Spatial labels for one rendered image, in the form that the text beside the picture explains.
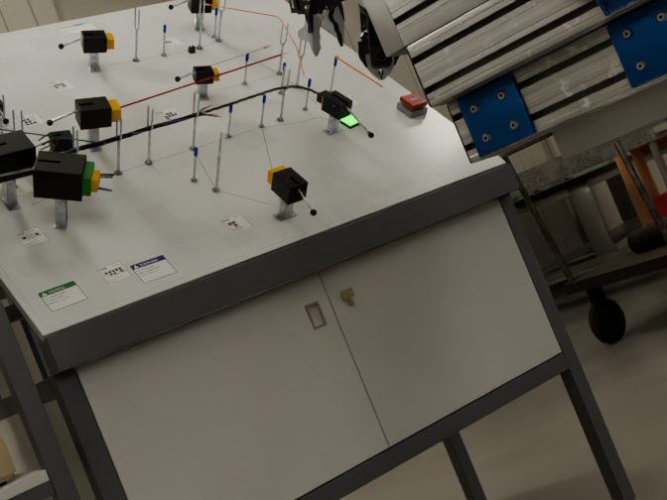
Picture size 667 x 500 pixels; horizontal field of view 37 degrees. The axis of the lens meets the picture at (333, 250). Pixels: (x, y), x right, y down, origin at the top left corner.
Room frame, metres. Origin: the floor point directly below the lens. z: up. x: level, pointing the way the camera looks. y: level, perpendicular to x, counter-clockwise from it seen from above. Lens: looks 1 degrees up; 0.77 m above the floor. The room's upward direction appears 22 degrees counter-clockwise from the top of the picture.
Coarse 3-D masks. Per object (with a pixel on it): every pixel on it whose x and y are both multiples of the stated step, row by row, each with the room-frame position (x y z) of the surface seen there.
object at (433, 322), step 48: (432, 240) 2.25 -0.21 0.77; (480, 240) 2.32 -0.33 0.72; (336, 288) 2.09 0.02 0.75; (384, 288) 2.16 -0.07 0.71; (432, 288) 2.22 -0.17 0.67; (480, 288) 2.29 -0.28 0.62; (528, 288) 2.37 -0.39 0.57; (384, 336) 2.13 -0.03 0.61; (432, 336) 2.19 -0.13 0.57; (480, 336) 2.26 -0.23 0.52; (528, 336) 2.34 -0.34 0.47; (384, 384) 2.10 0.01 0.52; (432, 384) 2.17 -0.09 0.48; (480, 384) 2.24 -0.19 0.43; (384, 432) 2.08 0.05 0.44
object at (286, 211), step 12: (288, 168) 2.05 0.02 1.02; (276, 180) 2.03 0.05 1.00; (288, 180) 2.02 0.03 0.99; (300, 180) 2.02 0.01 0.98; (276, 192) 2.04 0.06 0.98; (288, 192) 2.01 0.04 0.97; (300, 192) 2.01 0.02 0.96; (288, 204) 2.02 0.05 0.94; (276, 216) 2.08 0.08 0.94; (288, 216) 2.08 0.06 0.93
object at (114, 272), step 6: (114, 264) 1.89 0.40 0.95; (120, 264) 1.90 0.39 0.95; (102, 270) 1.88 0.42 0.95; (108, 270) 1.88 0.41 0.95; (114, 270) 1.88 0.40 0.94; (120, 270) 1.88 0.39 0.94; (126, 270) 1.89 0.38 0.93; (102, 276) 1.86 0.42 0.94; (108, 276) 1.87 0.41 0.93; (114, 276) 1.87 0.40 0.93; (120, 276) 1.87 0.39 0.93; (126, 276) 1.87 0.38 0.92; (108, 282) 1.85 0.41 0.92; (114, 282) 1.86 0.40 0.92
